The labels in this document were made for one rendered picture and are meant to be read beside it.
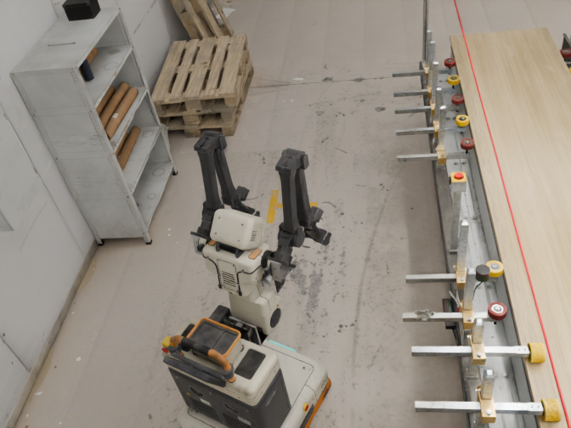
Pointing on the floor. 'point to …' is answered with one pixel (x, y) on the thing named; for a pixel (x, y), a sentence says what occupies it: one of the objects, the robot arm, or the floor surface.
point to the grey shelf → (127, 187)
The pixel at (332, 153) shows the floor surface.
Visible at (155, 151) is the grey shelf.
